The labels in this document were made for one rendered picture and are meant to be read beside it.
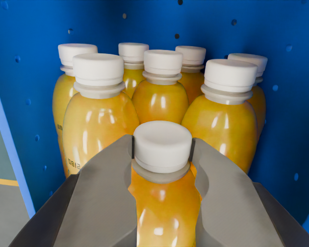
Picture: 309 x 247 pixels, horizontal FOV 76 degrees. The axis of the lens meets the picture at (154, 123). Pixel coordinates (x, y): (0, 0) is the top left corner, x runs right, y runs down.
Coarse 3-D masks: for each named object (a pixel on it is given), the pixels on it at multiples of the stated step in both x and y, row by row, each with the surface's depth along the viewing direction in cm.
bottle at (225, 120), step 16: (208, 96) 16; (224, 96) 15; (240, 96) 15; (192, 112) 17; (208, 112) 15; (224, 112) 15; (240, 112) 15; (192, 128) 16; (208, 128) 15; (224, 128) 15; (240, 128) 15; (256, 128) 16; (224, 144) 15; (240, 144) 15; (256, 144) 16; (240, 160) 16
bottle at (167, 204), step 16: (144, 176) 12; (160, 176) 12; (176, 176) 12; (192, 176) 14; (144, 192) 13; (160, 192) 13; (176, 192) 13; (192, 192) 14; (144, 208) 12; (160, 208) 12; (176, 208) 13; (192, 208) 13; (144, 224) 13; (160, 224) 12; (176, 224) 13; (192, 224) 14; (144, 240) 13; (160, 240) 13; (176, 240) 13; (192, 240) 14
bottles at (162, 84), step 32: (64, 64) 20; (128, 64) 24; (160, 64) 18; (192, 64) 24; (256, 64) 19; (64, 96) 20; (160, 96) 19; (192, 96) 25; (256, 96) 20; (64, 160) 24
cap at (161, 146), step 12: (144, 132) 13; (156, 132) 13; (168, 132) 13; (180, 132) 13; (144, 144) 12; (156, 144) 12; (168, 144) 12; (180, 144) 12; (144, 156) 12; (156, 156) 12; (168, 156) 11; (180, 156) 12; (144, 168) 12; (156, 168) 12; (168, 168) 12; (180, 168) 12
